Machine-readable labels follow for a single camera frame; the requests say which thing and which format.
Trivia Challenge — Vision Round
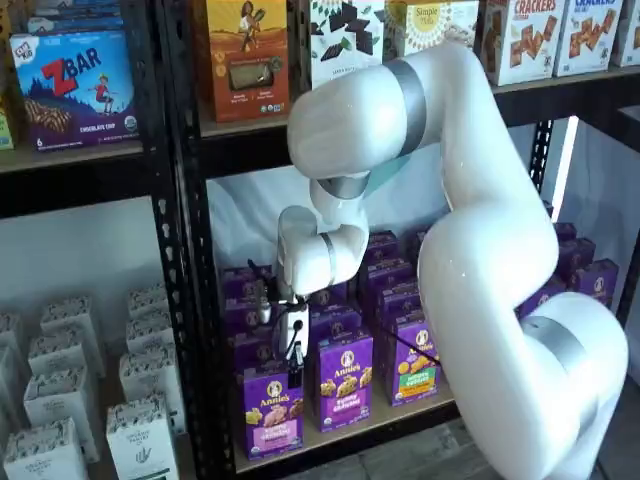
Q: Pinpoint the blue Z Bar box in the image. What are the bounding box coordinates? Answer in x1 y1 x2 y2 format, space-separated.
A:
23 13 125 37
37 0 124 19
9 29 142 154

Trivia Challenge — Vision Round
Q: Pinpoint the white Sweet Thins box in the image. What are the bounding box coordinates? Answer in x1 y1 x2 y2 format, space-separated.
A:
299 0 386 92

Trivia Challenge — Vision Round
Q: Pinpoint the orange baking mix box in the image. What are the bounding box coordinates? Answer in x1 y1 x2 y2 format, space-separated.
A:
206 0 291 124

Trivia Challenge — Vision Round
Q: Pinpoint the green snack box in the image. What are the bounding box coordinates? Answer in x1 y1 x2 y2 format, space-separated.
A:
0 107 16 152

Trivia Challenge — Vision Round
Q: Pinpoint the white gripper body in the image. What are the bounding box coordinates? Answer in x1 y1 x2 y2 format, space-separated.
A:
273 299 310 364

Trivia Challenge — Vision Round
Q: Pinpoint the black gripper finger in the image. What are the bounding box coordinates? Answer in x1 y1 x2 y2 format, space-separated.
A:
288 342 305 390

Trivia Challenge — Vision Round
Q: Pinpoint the white patterned pantry box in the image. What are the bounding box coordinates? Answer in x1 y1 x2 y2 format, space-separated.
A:
105 393 180 480
124 312 175 354
126 283 170 321
27 332 107 381
0 310 26 361
23 367 101 464
118 344 186 434
2 418 91 480
39 296 97 341

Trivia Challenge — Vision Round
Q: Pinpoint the orange-topped pretzel crackers box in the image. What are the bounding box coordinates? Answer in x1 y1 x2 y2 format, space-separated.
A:
477 0 562 86

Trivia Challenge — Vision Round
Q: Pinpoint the purple Annie's box green label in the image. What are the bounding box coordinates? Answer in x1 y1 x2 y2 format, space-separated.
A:
366 230 401 261
360 258 420 286
372 282 424 315
384 313 444 407

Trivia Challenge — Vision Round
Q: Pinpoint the purple Annie's box brown label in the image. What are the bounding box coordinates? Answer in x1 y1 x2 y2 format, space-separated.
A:
514 279 567 321

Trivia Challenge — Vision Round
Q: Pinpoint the purple Annie's box pink label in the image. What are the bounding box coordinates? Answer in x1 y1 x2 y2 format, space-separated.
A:
243 367 305 461
227 324 289 374
221 267 274 301
224 297 274 331

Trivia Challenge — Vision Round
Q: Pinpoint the white crackers box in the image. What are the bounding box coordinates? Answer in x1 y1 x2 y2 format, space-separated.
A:
612 0 640 69

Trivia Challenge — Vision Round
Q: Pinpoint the white backdrop sheet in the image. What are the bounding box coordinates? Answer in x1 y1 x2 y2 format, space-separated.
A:
206 117 581 281

